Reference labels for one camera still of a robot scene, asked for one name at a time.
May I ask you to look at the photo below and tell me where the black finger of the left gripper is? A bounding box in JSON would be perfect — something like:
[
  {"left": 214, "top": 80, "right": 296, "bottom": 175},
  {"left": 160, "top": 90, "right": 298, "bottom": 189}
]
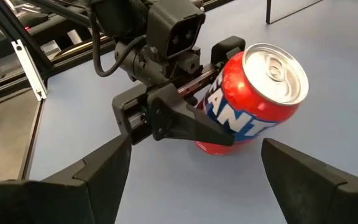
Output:
[
  {"left": 147, "top": 83, "right": 236, "bottom": 147},
  {"left": 209, "top": 35, "right": 247, "bottom": 67}
]

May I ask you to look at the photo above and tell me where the grey metal mounting plate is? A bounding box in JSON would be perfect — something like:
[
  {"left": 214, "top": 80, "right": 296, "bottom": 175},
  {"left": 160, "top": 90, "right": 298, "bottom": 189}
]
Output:
[{"left": 10, "top": 39, "right": 48, "bottom": 102}]

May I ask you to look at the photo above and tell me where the blue-grey table mat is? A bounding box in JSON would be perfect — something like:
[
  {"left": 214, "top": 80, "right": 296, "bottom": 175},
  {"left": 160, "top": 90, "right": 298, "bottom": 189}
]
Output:
[{"left": 28, "top": 0, "right": 358, "bottom": 224}]

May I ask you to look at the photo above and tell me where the red Fanta can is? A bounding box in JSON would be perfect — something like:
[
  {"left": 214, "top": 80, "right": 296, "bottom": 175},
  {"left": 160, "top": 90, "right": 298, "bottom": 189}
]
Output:
[{"left": 194, "top": 42, "right": 310, "bottom": 156}]

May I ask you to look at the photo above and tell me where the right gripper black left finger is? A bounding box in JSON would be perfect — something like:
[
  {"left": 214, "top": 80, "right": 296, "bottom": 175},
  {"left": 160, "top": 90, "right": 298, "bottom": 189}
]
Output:
[{"left": 41, "top": 133, "right": 133, "bottom": 224}]

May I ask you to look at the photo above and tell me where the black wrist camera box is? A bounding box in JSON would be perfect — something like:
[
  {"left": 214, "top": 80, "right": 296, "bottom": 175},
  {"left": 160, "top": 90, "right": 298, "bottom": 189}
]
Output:
[{"left": 146, "top": 0, "right": 206, "bottom": 60}]

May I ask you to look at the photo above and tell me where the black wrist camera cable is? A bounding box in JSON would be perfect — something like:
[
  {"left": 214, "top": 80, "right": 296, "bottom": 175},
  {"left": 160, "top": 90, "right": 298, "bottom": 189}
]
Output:
[{"left": 88, "top": 12, "right": 147, "bottom": 78}]

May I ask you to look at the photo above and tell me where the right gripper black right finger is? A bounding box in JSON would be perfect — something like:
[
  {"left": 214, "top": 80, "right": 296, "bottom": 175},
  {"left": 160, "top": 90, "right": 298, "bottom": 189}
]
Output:
[{"left": 260, "top": 138, "right": 349, "bottom": 224}]

